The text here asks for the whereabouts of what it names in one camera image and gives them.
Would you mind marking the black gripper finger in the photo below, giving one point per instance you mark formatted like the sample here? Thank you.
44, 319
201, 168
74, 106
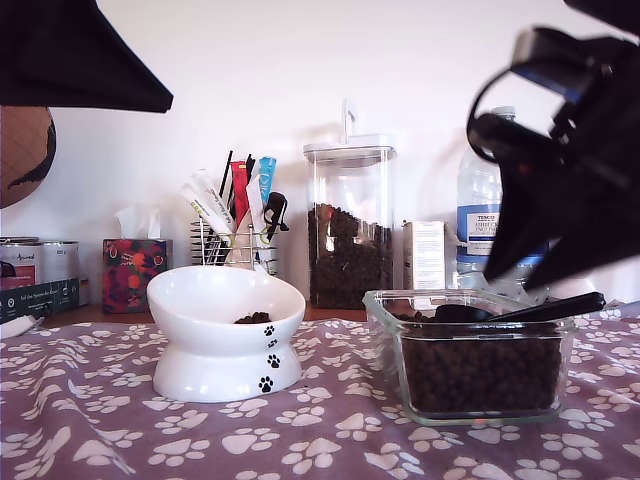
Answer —
530, 210
595, 235
75, 60

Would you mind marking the black plastic measuring spoon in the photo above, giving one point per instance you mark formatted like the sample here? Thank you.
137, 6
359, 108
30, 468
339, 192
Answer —
575, 305

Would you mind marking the small brown kibble pile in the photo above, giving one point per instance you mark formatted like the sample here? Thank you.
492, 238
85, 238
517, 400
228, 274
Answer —
255, 318

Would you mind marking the white ceramic paw-print cat bowl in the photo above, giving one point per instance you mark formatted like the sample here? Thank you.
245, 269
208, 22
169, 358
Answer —
210, 300

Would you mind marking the large clear water bottle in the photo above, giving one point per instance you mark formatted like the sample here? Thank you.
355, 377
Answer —
475, 200

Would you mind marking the round brown woven disc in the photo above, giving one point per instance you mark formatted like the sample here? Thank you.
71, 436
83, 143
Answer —
22, 160

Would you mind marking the small grey printed carton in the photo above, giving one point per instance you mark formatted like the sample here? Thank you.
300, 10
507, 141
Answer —
424, 255

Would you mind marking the brown kibble mass in dish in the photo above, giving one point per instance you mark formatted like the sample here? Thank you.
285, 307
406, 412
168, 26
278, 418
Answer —
479, 370

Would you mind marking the white tissue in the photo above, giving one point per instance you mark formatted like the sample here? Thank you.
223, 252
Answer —
136, 222

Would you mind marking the tall clear jar white lid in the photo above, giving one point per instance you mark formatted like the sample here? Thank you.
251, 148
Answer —
350, 170

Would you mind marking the white sachet with script print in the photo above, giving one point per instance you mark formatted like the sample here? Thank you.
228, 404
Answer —
209, 190

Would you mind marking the thin black stick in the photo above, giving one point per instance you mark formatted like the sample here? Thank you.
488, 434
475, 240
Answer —
225, 174

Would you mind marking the brown kibble in tall jar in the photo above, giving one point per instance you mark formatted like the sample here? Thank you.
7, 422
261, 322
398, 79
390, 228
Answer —
348, 270

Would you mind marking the white sachet with green print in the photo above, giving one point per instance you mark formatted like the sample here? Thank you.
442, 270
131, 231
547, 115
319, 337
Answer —
199, 207

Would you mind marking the square clear glass dish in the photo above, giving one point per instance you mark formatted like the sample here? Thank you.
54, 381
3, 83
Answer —
383, 345

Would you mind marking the tin can with white label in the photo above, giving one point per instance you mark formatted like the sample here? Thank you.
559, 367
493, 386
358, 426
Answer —
59, 262

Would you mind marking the tin can with red label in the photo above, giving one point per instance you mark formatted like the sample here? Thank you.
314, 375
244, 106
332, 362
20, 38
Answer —
19, 260

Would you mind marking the red treat sachet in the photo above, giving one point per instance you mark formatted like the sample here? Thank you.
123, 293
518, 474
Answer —
240, 195

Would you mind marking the blue treat sachet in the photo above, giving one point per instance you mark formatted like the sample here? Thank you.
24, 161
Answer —
266, 175

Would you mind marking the floral tissue box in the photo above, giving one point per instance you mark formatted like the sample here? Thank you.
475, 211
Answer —
134, 280

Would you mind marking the dark green flat carton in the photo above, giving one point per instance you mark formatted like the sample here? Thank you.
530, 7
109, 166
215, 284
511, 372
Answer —
39, 300

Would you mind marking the black plastic clip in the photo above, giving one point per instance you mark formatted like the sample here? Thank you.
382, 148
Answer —
274, 202

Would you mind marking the small white flat dish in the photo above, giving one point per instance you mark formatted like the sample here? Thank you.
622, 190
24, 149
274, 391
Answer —
14, 327

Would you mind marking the purple paw-print cloth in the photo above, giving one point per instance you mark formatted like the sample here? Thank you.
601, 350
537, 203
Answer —
320, 440

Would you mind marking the small white round camera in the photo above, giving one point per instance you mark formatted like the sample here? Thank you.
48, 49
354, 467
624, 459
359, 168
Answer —
570, 282

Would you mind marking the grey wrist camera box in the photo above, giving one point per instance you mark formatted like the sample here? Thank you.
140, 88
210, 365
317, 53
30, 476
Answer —
550, 60

